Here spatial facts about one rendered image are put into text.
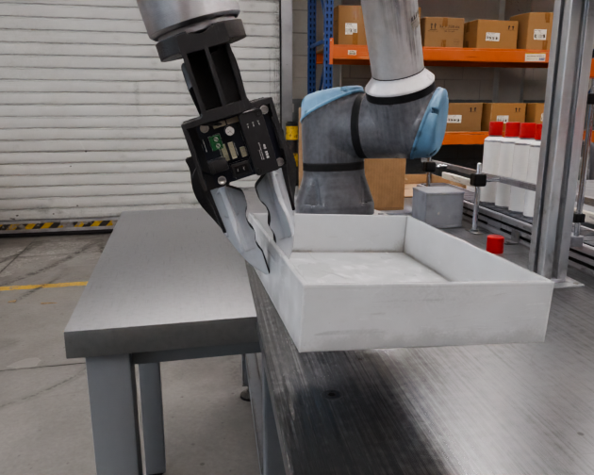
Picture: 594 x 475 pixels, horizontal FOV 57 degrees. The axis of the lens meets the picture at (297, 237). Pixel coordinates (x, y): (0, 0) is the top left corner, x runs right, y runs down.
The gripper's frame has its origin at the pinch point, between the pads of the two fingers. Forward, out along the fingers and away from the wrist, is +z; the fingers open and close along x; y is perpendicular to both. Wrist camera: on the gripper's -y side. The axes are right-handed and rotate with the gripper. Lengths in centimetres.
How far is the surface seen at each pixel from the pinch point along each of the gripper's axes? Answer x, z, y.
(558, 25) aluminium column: 54, -10, -34
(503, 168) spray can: 62, 20, -73
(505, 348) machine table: 24.2, 23.5, -8.3
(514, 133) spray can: 66, 13, -72
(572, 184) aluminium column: 51, 14, -31
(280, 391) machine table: -3.3, 15.1, -2.5
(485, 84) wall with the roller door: 279, 50, -496
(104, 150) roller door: -97, -1, -465
